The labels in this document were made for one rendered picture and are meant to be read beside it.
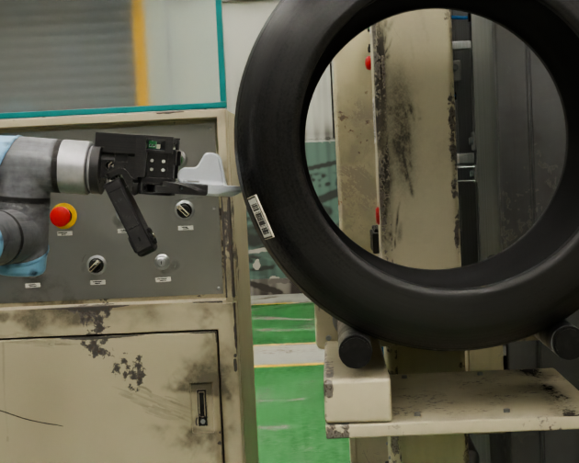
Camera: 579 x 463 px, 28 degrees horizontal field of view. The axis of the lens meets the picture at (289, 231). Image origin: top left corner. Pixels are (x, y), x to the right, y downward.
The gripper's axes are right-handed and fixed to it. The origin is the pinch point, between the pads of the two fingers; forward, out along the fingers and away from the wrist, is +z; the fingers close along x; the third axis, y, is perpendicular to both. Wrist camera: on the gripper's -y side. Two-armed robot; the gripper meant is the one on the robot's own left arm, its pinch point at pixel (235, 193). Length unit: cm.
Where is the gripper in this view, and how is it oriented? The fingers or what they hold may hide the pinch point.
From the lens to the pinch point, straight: 160.7
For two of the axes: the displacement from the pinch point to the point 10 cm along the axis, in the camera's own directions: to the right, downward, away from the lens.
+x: 0.4, -0.5, 10.0
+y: 0.7, -10.0, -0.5
